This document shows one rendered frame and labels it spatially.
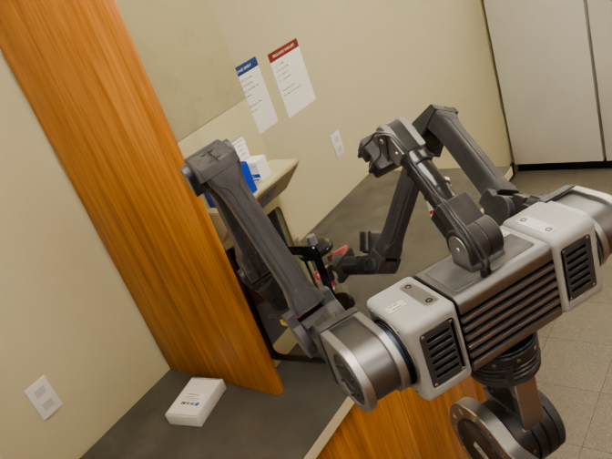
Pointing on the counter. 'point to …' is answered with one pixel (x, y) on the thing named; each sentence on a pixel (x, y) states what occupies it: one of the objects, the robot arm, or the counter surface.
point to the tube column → (183, 59)
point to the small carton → (259, 168)
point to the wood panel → (135, 184)
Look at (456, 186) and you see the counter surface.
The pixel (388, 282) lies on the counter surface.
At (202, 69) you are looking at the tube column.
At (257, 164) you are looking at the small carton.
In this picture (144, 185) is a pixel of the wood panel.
